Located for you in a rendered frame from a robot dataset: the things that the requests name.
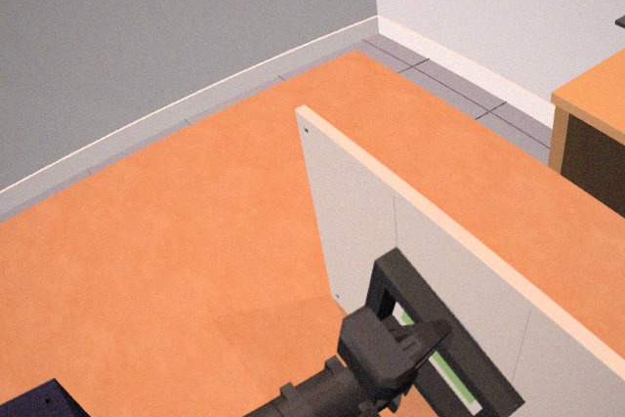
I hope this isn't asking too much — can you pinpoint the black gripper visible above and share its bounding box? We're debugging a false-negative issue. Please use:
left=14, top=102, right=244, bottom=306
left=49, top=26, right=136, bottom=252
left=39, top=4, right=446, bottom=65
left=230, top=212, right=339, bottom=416
left=270, top=306, right=452, bottom=417

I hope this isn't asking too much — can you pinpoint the grey flat panel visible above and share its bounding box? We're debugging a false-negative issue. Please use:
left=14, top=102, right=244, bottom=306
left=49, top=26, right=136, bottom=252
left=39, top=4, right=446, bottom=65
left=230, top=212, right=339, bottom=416
left=295, top=105, right=625, bottom=417

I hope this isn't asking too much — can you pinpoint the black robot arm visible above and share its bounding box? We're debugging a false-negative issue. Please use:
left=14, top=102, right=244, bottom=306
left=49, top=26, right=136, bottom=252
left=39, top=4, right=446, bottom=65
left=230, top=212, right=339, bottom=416
left=241, top=402, right=382, bottom=417

